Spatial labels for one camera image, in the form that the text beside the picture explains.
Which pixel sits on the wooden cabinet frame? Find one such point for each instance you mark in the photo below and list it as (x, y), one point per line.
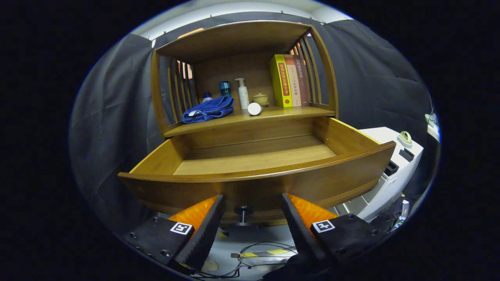
(234, 39)

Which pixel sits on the small blue white bottle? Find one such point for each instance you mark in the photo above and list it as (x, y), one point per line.
(207, 97)

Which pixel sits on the orange beige book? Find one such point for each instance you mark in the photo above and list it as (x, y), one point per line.
(293, 84)

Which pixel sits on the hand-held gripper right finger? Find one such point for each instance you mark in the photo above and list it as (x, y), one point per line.
(300, 230)

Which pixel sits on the yellow black floor tape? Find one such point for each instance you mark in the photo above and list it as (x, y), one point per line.
(277, 251)

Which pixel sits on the yellow book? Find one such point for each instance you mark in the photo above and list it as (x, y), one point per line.
(279, 82)

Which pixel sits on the black drawer knob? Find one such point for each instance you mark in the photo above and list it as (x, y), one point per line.
(243, 210)

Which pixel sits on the beige tape roll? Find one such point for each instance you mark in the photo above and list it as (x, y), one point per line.
(405, 138)

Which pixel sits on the wooden drawer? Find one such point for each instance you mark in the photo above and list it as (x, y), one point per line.
(254, 156)

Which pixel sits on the brown book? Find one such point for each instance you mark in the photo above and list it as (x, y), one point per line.
(302, 82)

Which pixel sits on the white object on wall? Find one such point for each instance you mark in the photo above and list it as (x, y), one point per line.
(431, 123)

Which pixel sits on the beige lidded teacup with saucer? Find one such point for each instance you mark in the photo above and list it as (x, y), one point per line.
(261, 99)

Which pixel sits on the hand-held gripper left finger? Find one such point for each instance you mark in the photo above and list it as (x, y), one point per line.
(205, 234)

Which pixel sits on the white appliance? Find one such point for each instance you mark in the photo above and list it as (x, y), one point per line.
(390, 179)

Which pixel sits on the wooden countertop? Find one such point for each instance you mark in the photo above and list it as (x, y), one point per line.
(281, 112)

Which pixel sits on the white pump bottle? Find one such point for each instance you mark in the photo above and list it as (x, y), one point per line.
(243, 97)

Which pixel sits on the blue towel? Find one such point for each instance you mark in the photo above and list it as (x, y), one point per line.
(209, 110)

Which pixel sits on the teal cup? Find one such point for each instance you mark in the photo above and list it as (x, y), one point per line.
(225, 89)

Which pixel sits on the green white tube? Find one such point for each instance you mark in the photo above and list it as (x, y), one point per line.
(254, 109)

